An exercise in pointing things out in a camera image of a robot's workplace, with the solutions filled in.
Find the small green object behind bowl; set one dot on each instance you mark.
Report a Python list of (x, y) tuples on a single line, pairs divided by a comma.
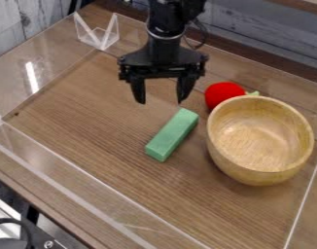
[(256, 93)]

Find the clear acrylic corner bracket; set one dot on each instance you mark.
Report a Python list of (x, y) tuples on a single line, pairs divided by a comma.
[(98, 37)]

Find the clear acrylic front wall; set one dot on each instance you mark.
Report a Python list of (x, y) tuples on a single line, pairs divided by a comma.
[(98, 214)]

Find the light wooden bowl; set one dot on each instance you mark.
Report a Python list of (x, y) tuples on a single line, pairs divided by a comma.
[(260, 140)]

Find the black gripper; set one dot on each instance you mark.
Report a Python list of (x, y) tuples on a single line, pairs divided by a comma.
[(185, 65)]

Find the green rectangular block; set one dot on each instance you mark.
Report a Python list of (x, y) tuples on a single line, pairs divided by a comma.
[(172, 134)]

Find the red ball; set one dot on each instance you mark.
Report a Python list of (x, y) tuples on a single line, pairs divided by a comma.
[(220, 92)]

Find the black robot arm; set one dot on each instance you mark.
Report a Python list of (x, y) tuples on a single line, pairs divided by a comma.
[(162, 58)]

